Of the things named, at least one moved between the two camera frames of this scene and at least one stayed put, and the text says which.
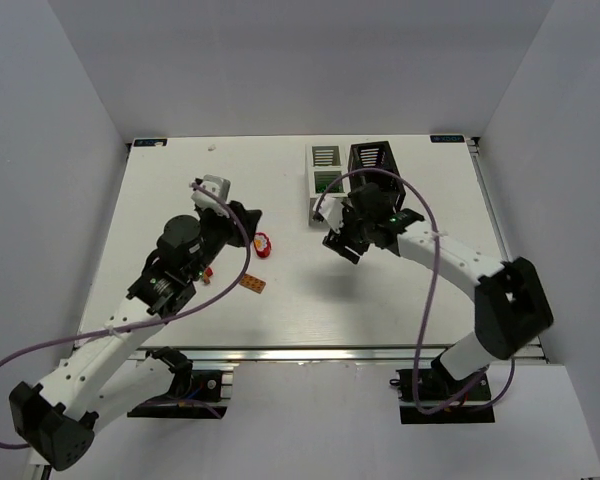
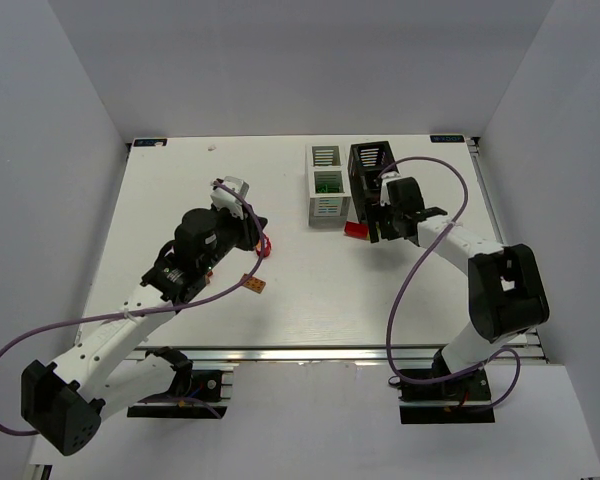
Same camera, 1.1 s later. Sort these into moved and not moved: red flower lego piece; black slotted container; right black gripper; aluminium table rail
Moved: right black gripper
Not moved: red flower lego piece; black slotted container; aluminium table rail
